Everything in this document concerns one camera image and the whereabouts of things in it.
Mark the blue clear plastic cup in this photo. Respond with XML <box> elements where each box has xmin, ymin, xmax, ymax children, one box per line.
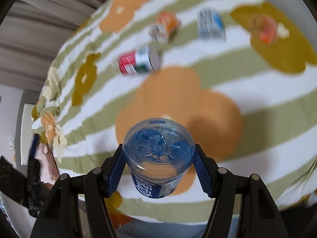
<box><xmin>122</xmin><ymin>118</ymin><xmax>195</xmax><ymax>199</ymax></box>

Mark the red green white cup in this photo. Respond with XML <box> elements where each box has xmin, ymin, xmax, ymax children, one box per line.
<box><xmin>111</xmin><ymin>46</ymin><xmax>161</xmax><ymax>75</ymax></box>

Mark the pink orange plastic cup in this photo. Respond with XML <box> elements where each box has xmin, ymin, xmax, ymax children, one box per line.
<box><xmin>249</xmin><ymin>13</ymin><xmax>278</xmax><ymax>45</ymax></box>

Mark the white blue printed cup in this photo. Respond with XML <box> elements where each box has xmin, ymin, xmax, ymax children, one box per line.
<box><xmin>197</xmin><ymin>8</ymin><xmax>225</xmax><ymax>39</ymax></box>

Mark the orange white printed cup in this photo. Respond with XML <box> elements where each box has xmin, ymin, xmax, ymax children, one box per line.
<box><xmin>148</xmin><ymin>11</ymin><xmax>180</xmax><ymax>44</ymax></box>

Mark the person's left hand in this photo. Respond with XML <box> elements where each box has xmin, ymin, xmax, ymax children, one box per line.
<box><xmin>35</xmin><ymin>143</ymin><xmax>60</xmax><ymax>190</ymax></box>

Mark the floral striped green white blanket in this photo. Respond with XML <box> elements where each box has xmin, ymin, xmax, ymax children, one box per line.
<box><xmin>31</xmin><ymin>0</ymin><xmax>317</xmax><ymax>231</ymax></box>

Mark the beige curtain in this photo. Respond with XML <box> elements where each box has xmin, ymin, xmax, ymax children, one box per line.
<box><xmin>1</xmin><ymin>0</ymin><xmax>106</xmax><ymax>91</ymax></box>

